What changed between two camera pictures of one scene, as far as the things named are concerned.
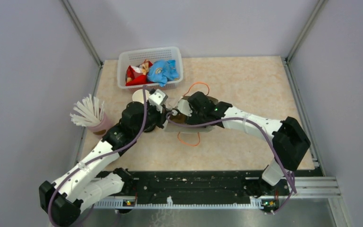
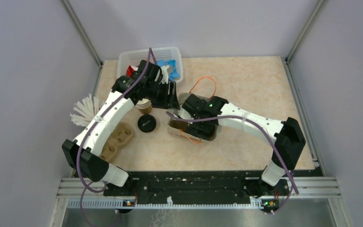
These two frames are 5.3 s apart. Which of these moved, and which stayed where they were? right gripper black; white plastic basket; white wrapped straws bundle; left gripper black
Moved: left gripper black; right gripper black
Stayed: white wrapped straws bundle; white plastic basket
